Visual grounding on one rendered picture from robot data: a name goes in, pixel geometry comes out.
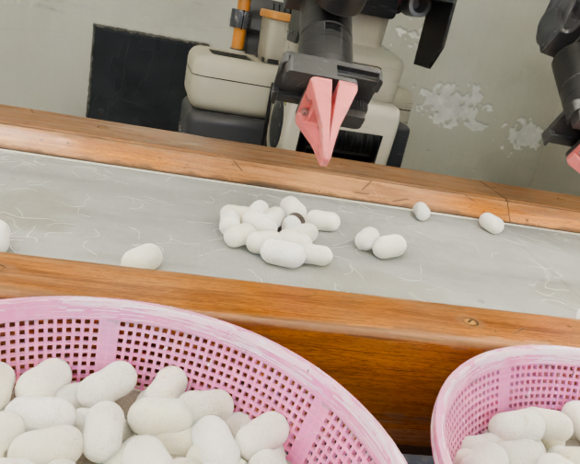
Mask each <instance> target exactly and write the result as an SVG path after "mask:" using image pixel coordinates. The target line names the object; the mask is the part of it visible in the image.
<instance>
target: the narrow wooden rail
mask: <svg viewBox="0 0 580 464"><path fill-rule="evenodd" d="M32 296H94V297H107V298H119V299H127V300H134V301H142V302H147V303H153V304H159V305H163V306H168V307H176V308H180V309H184V310H189V311H192V312H195V313H199V314H203V315H205V316H209V317H212V318H215V319H220V320H223V321H226V322H228V323H231V324H234V325H237V326H239V327H241V328H243V329H246V330H248V331H252V332H255V333H257V334H259V335H260V336H262V337H265V338H267V339H269V340H271V341H273V342H276V343H278V344H280V345H282V346H283V347H285V348H287V349H288V350H290V351H292V352H294V353H295V354H298V355H299V356H301V357H303V358H304V359H306V360H307V361H309V362H310V363H311V364H313V365H315V366H316V367H318V368H319V369H320V370H322V371H323V372H325V373H326V374H327V375H329V376H330V377H332V378H333V379H334V380H335V381H337V382H338V383H339V384H340V385H342V386H343V387H344V388H345V389H346V390H348V391H349V392H350V393H351V394H352V395H353V396H354V397H355V398H356V399H357V400H359V402H360V403H361V404H362V405H363V406H364V407H365V408H366V409H367V410H368V411H369V412H370V413H371V414H372V415H373V416H374V417H375V419H376V420H377V421H378V422H379V423H380V424H381V426H382V427H383V428H384V429H385V431H386V432H387V433H388V435H389V436H390V438H391V439H392V440H393V442H394V443H395V445H396V446H397V448H398V449H399V451H400V452H401V454H410V455H424V456H432V455H433V453H432V446H431V420H432V414H433V410H434V406H435V401H436V398H437V396H438V393H439V391H440V389H441V388H442V386H443V384H444V383H445V381H446V379H447V378H448V377H449V376H450V374H451V373H452V372H453V371H455V370H456V369H457V368H458V367H459V366H460V365H462V364H463V363H465V362H466V361H468V360H470V359H471V358H472V357H474V356H476V355H479V354H483V353H486V352H489V351H491V350H495V349H500V348H505V347H510V346H518V345H557V346H568V347H575V348H580V319H569V318H562V317H554V316H546V315H538V314H530V313H522V312H514V311H506V310H498V309H490V308H482V307H467V306H459V305H451V304H443V303H436V302H427V301H420V300H411V299H403V298H396V297H387V296H372V295H365V294H357V293H348V292H341V291H332V290H325V289H317V288H309V287H301V286H292V285H285V284H270V283H262V282H254V281H246V280H238V279H230V278H222V277H214V276H206V275H199V274H190V273H175V272H167V271H160V270H151V269H144V268H135V267H127V266H120V265H111V264H104V263H95V262H88V261H72V260H65V259H56V258H49V257H41V256H33V255H25V254H16V253H9V252H1V251H0V299H7V298H18V297H32Z"/></svg>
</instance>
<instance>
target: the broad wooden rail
mask: <svg viewBox="0 0 580 464"><path fill-rule="evenodd" d="M0 149H5V150H12V151H18V152H25V153H31V154H37V155H44V156H50V157H62V158H68V159H74V160H81V161H87V162H94V163H100V164H106V165H113V166H119V167H126V168H137V169H143V170H150V171H156V172H163V173H169V174H175V175H181V176H188V177H194V178H201V179H208V180H219V181H225V182H232V183H238V184H244V185H250V186H257V187H263V188H270V189H276V190H282V191H294V192H301V193H307V194H313V195H319V196H326V197H332V198H339V199H345V200H351V201H358V202H364V203H376V204H382V205H388V206H395V207H401V208H408V209H413V207H414V205H415V204H416V203H419V202H421V203H425V204H426V205H427V207H428V208H429V209H430V212H433V213H439V214H446V215H457V216H464V217H470V218H477V219H479V218H480V216H481V215H482V214H484V213H491V214H493V215H496V216H498V217H499V218H501V219H502V220H503V222H504V223H508V224H515V225H521V226H533V227H539V228H546V229H552V230H558V231H564V232H571V233H577V234H580V196H575V195H569V194H563V193H558V192H552V191H541V190H535V189H530V188H523V187H517V186H512V185H506V184H500V183H494V182H489V181H483V180H472V179H466V178H460V177H454V176H448V175H443V174H436V173H431V172H425V171H420V170H413V169H407V168H397V167H391V166H385V165H379V164H373V163H367V162H362V161H356V160H350V159H344V158H338V157H331V160H330V162H329V164H328V166H327V167H322V166H320V165H319V162H318V160H317V158H316V155H315V154H310V153H304V152H298V151H293V150H287V149H281V148H275V147H269V146H263V145H253V144H247V143H241V142H235V141H229V140H224V139H217V138H211V137H203V136H199V135H194V134H188V133H178V132H172V131H166V130H160V129H154V128H148V127H143V126H137V125H131V124H125V123H119V122H108V121H103V120H97V119H91V118H85V117H79V116H74V115H68V114H62V113H56V112H50V111H45V110H34V109H28V108H21V107H16V106H10V105H5V104H0Z"/></svg>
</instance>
